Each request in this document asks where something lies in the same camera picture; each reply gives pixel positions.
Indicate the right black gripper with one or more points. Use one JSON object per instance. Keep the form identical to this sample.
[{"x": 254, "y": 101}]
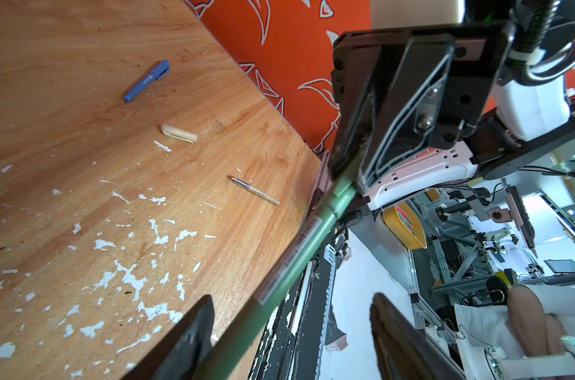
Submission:
[{"x": 410, "y": 89}]

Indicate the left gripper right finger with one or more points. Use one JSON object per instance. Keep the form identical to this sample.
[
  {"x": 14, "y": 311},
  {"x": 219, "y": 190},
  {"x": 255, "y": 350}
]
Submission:
[{"x": 404, "y": 352}]

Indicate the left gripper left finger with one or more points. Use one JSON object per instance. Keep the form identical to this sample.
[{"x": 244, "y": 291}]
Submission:
[{"x": 180, "y": 352}]

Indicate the green pen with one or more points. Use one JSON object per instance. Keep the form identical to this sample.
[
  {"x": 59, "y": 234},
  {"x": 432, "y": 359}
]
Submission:
[{"x": 253, "y": 317}]

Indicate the blue pen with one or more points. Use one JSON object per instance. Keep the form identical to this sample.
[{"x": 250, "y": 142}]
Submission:
[{"x": 156, "y": 73}]

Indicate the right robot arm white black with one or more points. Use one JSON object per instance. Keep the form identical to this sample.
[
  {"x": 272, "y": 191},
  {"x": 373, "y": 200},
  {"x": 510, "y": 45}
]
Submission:
[{"x": 528, "y": 112}]

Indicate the beige pen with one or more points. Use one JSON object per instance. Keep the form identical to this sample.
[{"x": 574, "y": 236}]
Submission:
[{"x": 253, "y": 190}]

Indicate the beige pen cap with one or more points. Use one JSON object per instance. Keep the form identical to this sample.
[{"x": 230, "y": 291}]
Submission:
[{"x": 179, "y": 134}]

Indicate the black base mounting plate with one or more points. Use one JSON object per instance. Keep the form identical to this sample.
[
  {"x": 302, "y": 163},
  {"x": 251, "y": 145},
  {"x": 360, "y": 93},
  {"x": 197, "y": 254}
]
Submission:
[{"x": 293, "y": 340}]

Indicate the yellow tray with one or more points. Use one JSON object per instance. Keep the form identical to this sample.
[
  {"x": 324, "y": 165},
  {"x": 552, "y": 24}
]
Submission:
[{"x": 405, "y": 226}]

